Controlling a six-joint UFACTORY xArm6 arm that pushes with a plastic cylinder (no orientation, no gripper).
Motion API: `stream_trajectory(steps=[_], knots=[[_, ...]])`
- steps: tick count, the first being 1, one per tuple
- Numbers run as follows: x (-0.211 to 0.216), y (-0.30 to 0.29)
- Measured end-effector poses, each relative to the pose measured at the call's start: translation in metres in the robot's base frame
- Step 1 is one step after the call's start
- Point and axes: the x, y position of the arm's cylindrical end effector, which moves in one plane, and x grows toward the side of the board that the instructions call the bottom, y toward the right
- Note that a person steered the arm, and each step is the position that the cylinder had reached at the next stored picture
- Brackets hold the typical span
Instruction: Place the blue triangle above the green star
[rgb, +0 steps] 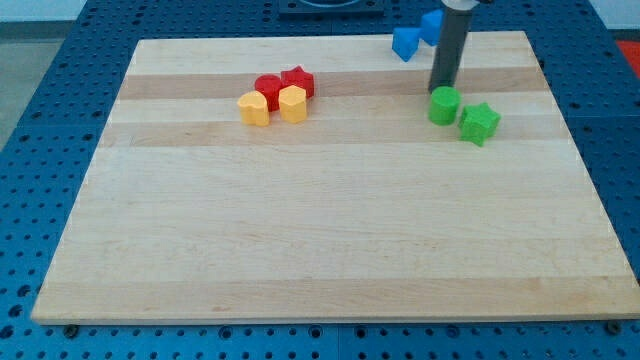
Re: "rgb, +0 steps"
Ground red star block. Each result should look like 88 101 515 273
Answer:
280 65 315 99

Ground blue triangle block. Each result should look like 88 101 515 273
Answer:
392 27 420 62

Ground green star block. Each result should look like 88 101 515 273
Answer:
458 102 501 147

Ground wooden board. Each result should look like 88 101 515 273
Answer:
31 31 639 325

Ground yellow hexagon block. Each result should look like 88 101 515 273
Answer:
278 85 308 124

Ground yellow heart block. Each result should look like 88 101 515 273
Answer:
237 90 270 127

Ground red cylinder block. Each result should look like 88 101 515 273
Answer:
254 74 282 112

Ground green cylinder block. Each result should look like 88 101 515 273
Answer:
428 86 461 126

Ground blue cube block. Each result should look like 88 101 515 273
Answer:
420 9 444 46

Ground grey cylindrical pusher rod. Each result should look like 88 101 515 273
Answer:
428 0 480 93

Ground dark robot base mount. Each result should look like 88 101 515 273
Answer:
277 0 385 17

